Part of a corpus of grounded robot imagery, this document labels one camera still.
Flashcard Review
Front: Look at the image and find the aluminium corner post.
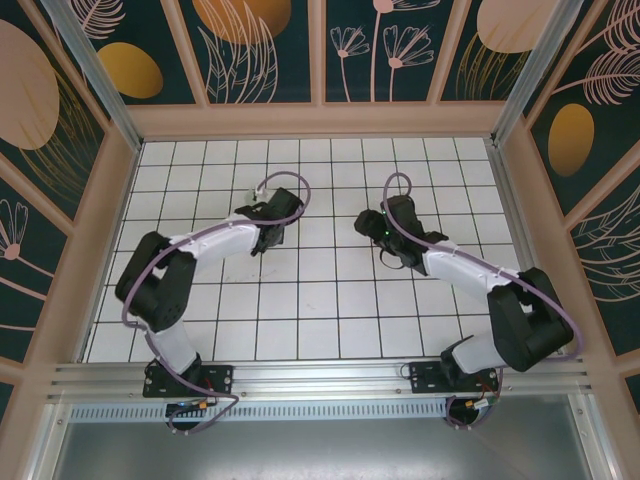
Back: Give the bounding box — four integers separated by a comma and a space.
489, 0, 581, 146
39, 0, 146, 151

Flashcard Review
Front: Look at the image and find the grey metal panel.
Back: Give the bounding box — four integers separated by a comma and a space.
49, 419, 601, 480

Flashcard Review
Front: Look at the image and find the long aluminium mounting rail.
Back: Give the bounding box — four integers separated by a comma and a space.
47, 354, 599, 401

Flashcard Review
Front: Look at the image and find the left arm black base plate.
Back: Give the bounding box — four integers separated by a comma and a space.
143, 360, 236, 399

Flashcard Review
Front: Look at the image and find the aluminium side rail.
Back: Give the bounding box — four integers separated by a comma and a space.
487, 142, 569, 354

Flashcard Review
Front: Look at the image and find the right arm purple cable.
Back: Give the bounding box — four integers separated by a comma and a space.
382, 173, 587, 432

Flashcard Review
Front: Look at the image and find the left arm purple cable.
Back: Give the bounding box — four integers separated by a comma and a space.
122, 172, 312, 437

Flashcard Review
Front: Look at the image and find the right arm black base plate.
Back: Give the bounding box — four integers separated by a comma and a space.
408, 358, 500, 396

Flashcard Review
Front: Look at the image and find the slotted grey cable duct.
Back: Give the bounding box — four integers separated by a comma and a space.
69, 403, 451, 421

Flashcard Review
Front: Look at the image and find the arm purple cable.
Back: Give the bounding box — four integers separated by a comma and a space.
122, 172, 312, 437
382, 173, 587, 432

